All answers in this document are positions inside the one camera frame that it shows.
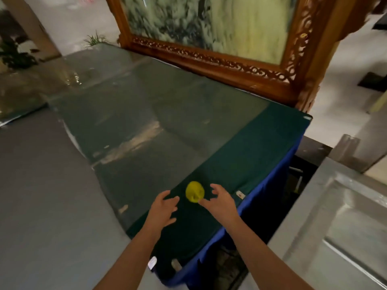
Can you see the person's right hand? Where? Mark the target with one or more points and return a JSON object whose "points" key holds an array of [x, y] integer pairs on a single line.
{"points": [[223, 208]]}

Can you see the person's left hand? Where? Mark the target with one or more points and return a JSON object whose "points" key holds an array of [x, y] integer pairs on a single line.
{"points": [[158, 212]]}

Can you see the person's right thumb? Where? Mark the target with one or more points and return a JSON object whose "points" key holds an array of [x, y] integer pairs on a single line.
{"points": [[205, 203]]}

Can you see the person's left thumb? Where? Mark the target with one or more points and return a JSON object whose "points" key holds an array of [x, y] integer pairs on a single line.
{"points": [[170, 221]]}

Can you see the person's right forearm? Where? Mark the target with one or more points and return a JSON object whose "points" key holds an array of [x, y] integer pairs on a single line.
{"points": [[260, 259]]}

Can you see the person's left forearm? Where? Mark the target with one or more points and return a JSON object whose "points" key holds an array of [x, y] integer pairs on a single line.
{"points": [[130, 262]]}

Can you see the yellow round ball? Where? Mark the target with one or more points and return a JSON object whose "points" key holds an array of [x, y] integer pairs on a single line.
{"points": [[195, 191]]}

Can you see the blue table skirt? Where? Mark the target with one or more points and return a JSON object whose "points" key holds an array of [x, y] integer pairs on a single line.
{"points": [[267, 190]]}

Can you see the dark green tablecloth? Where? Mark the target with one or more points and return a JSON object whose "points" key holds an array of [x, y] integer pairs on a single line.
{"points": [[257, 154]]}

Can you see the clear glass table sheet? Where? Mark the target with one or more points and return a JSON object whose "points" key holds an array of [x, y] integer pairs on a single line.
{"points": [[145, 123]]}

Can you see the grey glass-topped table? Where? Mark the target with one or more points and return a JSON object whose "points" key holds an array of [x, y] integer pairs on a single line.
{"points": [[332, 226]]}

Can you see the carved wooden framed painting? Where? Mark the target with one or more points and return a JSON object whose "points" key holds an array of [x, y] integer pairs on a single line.
{"points": [[242, 72]]}

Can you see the clear glass cylinder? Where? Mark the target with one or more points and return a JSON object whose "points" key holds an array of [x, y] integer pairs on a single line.
{"points": [[344, 149]]}

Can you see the small green grass plant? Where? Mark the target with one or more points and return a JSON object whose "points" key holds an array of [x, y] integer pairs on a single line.
{"points": [[95, 40]]}

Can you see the dark floor mat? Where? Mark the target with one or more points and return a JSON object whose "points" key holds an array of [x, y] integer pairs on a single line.
{"points": [[381, 22], [374, 82]]}

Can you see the dark leafy potted plant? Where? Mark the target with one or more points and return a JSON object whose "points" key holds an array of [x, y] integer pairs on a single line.
{"points": [[15, 55]]}

